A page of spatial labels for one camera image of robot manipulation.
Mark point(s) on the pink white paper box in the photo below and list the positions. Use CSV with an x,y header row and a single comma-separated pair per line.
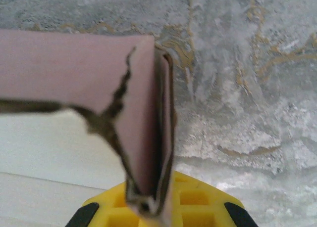
x,y
74,71

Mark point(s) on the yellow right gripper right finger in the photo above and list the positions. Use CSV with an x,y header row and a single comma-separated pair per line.
x,y
198,207

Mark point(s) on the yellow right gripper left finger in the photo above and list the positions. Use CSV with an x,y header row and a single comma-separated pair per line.
x,y
111,212

